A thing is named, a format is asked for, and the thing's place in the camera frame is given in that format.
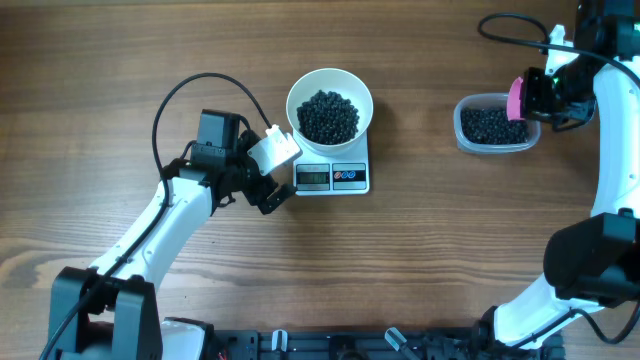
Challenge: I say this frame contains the pink scoop blue handle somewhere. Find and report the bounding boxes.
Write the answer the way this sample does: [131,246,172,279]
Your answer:
[506,77,524,122]

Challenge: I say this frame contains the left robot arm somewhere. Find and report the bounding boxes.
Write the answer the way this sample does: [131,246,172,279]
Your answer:
[41,110,302,359]

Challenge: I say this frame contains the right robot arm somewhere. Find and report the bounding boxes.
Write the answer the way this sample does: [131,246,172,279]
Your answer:
[477,0,639,352]

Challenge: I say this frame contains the white digital kitchen scale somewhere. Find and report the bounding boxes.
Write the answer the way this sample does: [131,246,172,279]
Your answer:
[293,133,370,196]

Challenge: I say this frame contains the black beans in bowl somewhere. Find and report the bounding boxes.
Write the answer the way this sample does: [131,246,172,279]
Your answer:
[296,90,359,145]

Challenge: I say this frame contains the white bowl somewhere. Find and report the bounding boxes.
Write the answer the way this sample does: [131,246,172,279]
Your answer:
[286,68,374,154]

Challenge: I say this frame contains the black beans in container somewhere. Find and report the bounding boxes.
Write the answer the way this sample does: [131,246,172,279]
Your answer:
[461,107,529,145]

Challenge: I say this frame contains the clear plastic bean container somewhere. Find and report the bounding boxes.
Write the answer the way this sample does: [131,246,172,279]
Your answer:
[453,93,541,154]

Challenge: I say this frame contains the left black camera cable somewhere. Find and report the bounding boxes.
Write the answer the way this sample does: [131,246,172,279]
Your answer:
[38,72,274,360]

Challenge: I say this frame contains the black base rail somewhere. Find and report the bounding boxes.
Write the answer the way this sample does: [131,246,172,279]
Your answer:
[164,327,566,360]

